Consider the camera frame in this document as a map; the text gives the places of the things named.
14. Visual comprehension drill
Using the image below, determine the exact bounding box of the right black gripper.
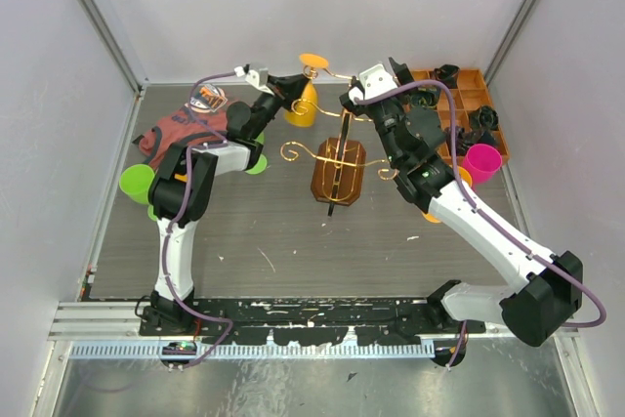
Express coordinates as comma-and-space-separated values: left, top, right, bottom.
340, 60, 418, 167

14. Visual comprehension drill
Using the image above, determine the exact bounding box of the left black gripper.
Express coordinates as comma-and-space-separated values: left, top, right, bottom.
251, 73, 311, 141

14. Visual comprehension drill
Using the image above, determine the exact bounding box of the orange wine glass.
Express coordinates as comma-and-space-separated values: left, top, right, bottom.
284, 53, 329, 128
422, 167, 473, 224

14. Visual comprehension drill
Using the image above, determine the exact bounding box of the green wine glass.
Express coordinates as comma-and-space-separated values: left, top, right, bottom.
246, 132, 268, 175
118, 164, 157, 222

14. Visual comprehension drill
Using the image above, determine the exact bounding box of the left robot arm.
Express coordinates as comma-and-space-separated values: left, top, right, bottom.
142, 66, 311, 335

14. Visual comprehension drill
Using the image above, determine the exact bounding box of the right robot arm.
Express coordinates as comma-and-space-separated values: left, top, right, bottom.
340, 63, 583, 347

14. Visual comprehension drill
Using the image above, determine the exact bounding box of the pink wine glass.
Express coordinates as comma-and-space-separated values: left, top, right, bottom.
462, 144, 503, 185

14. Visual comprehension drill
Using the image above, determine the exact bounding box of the rolled green patterned tie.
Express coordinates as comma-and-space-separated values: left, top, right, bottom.
409, 86, 440, 109

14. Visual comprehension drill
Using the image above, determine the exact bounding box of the rolled dark tie top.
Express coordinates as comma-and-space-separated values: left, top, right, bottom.
433, 64, 460, 89

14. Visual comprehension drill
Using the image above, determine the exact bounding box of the rolled dark tie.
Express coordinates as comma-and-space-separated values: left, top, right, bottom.
468, 105, 499, 131
433, 64, 460, 89

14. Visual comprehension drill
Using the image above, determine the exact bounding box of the wooden compartment tray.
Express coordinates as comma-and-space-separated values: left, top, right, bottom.
410, 68, 510, 165

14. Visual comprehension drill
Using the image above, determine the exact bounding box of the rolled maroon tie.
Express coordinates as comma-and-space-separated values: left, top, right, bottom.
455, 127, 499, 156

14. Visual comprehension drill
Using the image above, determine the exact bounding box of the rolled dark tie right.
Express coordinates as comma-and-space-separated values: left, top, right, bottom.
468, 105, 499, 131

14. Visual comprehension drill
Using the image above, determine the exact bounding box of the red folded t-shirt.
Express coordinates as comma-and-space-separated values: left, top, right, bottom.
134, 83, 233, 170

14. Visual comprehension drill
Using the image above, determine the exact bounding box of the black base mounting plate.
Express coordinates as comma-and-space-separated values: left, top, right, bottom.
135, 297, 485, 347

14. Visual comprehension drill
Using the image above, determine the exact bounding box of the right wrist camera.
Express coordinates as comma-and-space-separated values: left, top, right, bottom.
348, 63, 397, 104

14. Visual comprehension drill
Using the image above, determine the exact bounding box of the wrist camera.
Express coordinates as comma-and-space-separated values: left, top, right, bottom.
233, 63, 273, 95
348, 63, 397, 104

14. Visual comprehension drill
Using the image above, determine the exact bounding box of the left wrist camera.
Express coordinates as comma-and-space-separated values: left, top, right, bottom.
233, 63, 273, 95

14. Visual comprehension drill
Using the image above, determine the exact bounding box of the gold wire wine glass rack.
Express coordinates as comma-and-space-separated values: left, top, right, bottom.
280, 64, 399, 218

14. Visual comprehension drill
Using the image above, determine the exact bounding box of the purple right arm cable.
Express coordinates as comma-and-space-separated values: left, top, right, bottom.
355, 82, 607, 369

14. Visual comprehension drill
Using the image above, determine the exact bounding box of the slotted cable duct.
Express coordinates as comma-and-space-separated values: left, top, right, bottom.
68, 340, 436, 362

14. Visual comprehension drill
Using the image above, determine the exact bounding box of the aluminium rail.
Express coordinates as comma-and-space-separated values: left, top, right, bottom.
47, 300, 580, 339

